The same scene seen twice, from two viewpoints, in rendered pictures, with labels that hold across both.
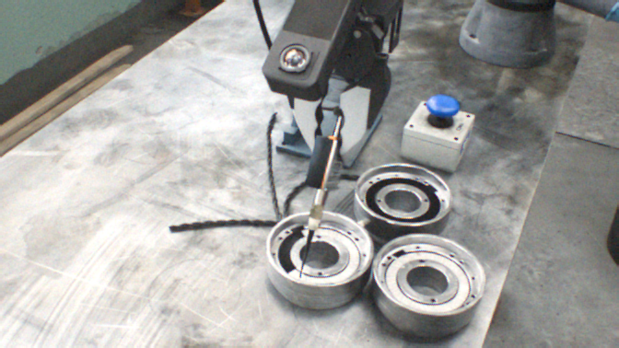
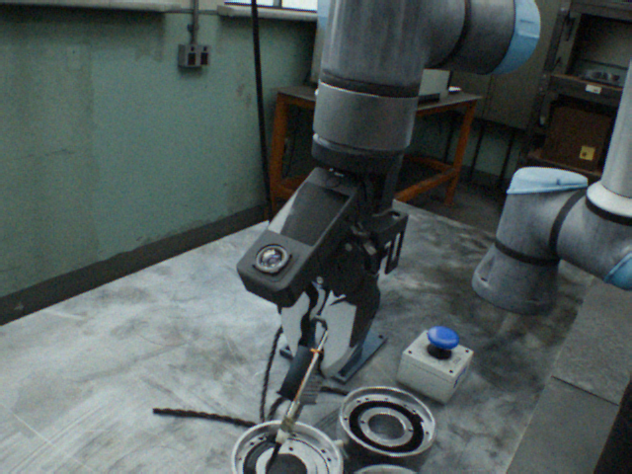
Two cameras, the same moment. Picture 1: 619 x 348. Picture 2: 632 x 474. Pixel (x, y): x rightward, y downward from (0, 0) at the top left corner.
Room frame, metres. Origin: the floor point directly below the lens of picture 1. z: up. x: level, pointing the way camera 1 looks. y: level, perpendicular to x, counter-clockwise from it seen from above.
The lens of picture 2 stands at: (0.12, -0.05, 1.23)
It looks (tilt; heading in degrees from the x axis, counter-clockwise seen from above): 25 degrees down; 7
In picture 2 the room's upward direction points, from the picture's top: 9 degrees clockwise
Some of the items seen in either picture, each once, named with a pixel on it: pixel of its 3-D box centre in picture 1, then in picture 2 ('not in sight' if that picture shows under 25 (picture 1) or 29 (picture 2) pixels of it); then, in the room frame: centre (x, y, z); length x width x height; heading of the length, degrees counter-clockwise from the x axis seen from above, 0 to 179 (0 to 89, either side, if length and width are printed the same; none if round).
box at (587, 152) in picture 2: not in sight; (579, 135); (3.96, -1.29, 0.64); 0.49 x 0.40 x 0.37; 71
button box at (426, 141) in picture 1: (438, 133); (436, 362); (0.71, -0.16, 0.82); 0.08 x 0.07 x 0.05; 156
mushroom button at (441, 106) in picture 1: (440, 118); (439, 349); (0.70, -0.16, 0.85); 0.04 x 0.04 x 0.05
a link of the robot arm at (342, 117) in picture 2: not in sight; (359, 116); (0.53, -0.02, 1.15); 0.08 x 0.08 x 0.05
